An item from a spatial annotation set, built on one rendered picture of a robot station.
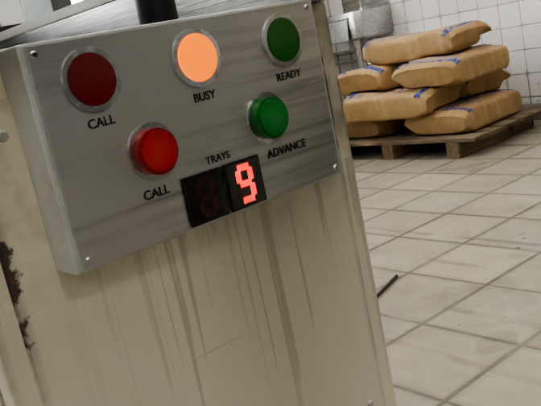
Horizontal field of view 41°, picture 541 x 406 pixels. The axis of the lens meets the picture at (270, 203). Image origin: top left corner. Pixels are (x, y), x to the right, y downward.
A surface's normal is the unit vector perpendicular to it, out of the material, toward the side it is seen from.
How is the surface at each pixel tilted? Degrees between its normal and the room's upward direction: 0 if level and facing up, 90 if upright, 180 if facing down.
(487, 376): 0
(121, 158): 90
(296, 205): 90
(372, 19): 90
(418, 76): 115
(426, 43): 90
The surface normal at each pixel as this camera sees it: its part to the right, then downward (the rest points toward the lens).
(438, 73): -0.65, 0.50
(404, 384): -0.20, -0.96
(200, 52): 0.65, 0.04
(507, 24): -0.75, 0.29
